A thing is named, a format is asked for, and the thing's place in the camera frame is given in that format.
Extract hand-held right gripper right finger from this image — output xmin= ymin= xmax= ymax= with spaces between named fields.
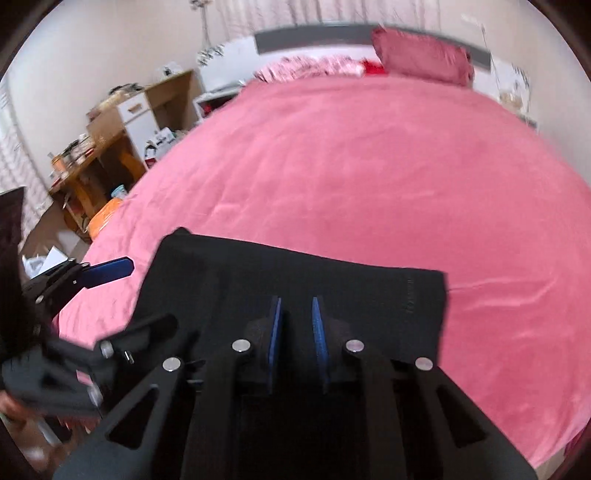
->
xmin=311 ymin=295 xmax=539 ymax=480

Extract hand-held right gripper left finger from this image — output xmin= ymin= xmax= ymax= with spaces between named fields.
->
xmin=53 ymin=295 xmax=283 ymax=480

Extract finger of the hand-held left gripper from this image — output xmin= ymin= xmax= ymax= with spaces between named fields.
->
xmin=95 ymin=313 xmax=180 ymax=365
xmin=69 ymin=257 xmax=136 ymax=291

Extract black embroidered pants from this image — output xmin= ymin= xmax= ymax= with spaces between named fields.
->
xmin=113 ymin=227 xmax=448 ymax=416

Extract orange plastic stool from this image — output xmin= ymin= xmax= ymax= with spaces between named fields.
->
xmin=88 ymin=198 xmax=125 ymax=241

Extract open white cardboard box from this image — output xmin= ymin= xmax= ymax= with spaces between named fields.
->
xmin=23 ymin=247 xmax=68 ymax=278

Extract dark cloth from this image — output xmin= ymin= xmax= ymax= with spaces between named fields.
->
xmin=0 ymin=187 xmax=26 ymax=296

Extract cluster of desk bottles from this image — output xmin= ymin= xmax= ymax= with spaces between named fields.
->
xmin=51 ymin=134 xmax=98 ymax=178

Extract wooden desk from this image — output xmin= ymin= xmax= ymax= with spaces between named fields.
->
xmin=48 ymin=69 xmax=195 ymax=243

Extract white printed appliance carton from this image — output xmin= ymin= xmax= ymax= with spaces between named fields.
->
xmin=144 ymin=128 xmax=178 ymax=172

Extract white drawer cabinet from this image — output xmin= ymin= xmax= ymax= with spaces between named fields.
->
xmin=115 ymin=96 xmax=160 ymax=160

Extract pale side curtain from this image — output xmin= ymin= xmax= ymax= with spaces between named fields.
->
xmin=0 ymin=88 xmax=47 ymax=232

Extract pink bed blanket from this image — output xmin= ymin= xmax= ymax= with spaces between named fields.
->
xmin=51 ymin=74 xmax=591 ymax=469

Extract white and grey nightstand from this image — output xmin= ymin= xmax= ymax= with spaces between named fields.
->
xmin=193 ymin=85 xmax=245 ymax=123

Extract pink floral clothing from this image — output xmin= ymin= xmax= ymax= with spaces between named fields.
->
xmin=253 ymin=54 xmax=365 ymax=84

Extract grey and white headboard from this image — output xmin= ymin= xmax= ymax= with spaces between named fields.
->
xmin=198 ymin=24 xmax=532 ymax=97

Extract red ruffled pillow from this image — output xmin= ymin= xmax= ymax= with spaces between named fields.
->
xmin=370 ymin=27 xmax=474 ymax=88

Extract patterned window curtain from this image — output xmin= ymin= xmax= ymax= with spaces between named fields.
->
xmin=217 ymin=0 xmax=462 ymax=28

